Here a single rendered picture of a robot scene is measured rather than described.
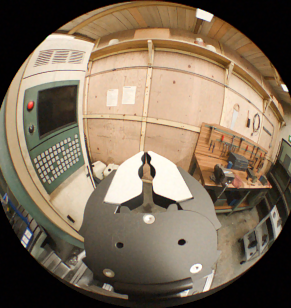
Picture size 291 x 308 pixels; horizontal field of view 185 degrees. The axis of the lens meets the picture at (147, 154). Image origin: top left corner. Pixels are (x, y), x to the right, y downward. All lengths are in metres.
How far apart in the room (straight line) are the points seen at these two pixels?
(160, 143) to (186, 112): 0.65
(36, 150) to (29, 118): 0.19
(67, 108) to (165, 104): 1.26
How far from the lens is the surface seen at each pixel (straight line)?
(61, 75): 0.78
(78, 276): 0.87
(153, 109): 1.56
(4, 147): 0.24
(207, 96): 1.66
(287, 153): 3.72
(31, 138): 0.65
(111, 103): 1.80
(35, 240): 1.02
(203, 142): 1.64
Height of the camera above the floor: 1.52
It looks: 29 degrees down
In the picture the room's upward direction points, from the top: 7 degrees clockwise
